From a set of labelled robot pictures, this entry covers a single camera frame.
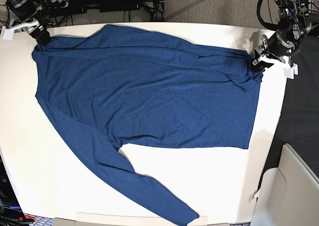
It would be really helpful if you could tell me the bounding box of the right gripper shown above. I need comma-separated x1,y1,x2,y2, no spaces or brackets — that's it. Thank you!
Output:
11,2,50,45

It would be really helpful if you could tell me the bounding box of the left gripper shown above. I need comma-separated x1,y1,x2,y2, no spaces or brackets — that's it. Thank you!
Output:
250,30,300,72

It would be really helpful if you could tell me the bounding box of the blue long-sleeve shirt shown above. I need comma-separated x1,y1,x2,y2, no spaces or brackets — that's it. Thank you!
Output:
32,24,263,226

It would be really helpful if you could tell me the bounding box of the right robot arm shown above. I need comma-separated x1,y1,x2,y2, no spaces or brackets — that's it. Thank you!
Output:
1,0,50,45

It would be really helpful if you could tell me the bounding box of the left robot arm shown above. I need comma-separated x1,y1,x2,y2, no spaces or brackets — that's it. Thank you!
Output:
252,0,313,72

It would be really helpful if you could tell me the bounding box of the black power strip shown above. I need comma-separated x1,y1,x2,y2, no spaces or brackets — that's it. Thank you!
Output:
46,0,69,8

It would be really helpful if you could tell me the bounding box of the beige plastic bin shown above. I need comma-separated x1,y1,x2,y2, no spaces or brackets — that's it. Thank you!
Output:
251,144,319,226

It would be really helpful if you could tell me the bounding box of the black box with red label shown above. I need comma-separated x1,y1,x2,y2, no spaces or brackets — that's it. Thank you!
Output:
0,159,36,226

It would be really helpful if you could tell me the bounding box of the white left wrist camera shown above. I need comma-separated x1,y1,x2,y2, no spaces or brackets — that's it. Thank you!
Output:
284,63,299,79

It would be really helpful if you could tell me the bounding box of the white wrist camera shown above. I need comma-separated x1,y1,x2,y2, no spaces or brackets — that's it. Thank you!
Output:
0,26,14,40
284,63,299,79

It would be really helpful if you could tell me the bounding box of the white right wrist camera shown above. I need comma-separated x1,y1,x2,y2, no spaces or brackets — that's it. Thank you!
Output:
0,26,14,40

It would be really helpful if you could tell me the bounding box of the black table frame leg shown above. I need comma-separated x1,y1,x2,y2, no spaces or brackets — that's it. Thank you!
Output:
143,0,165,22

